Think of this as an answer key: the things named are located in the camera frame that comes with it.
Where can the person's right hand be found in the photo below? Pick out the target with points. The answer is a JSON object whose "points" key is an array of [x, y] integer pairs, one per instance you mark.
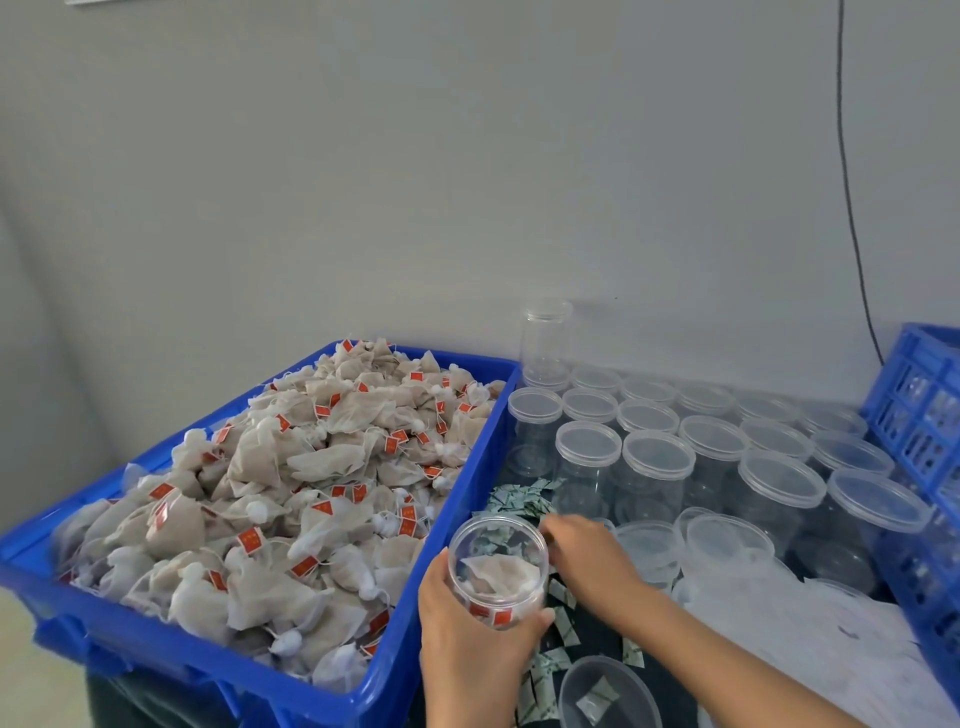
{"points": [[593, 570]]}

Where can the person's left hand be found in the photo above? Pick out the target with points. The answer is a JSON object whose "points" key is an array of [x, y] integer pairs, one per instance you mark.
{"points": [[473, 660]]}

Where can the white mesh tea bag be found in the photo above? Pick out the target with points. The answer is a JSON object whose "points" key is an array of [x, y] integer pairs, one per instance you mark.
{"points": [[503, 578]]}

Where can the clear jar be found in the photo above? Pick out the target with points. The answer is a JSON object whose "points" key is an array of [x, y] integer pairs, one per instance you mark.
{"points": [[498, 533]]}

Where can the pile of green desiccant packets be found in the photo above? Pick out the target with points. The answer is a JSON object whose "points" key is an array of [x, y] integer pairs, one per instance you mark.
{"points": [[522, 495]]}

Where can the group of lidded jars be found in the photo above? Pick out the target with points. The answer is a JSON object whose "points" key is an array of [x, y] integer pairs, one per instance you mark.
{"points": [[705, 435]]}

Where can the pile of white label papers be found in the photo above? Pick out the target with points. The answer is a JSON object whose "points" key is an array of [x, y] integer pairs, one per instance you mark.
{"points": [[825, 630]]}

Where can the pile of tea bags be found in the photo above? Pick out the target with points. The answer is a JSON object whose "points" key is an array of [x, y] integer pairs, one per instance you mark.
{"points": [[300, 480]]}

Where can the blue slatted crate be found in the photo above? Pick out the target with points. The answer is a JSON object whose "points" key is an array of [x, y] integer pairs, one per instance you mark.
{"points": [[923, 480]]}

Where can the person's right forearm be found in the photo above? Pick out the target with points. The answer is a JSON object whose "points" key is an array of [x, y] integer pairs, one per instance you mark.
{"points": [[735, 675]]}

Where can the blue plastic tray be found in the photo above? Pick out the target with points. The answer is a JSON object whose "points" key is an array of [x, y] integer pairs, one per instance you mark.
{"points": [[120, 630]]}

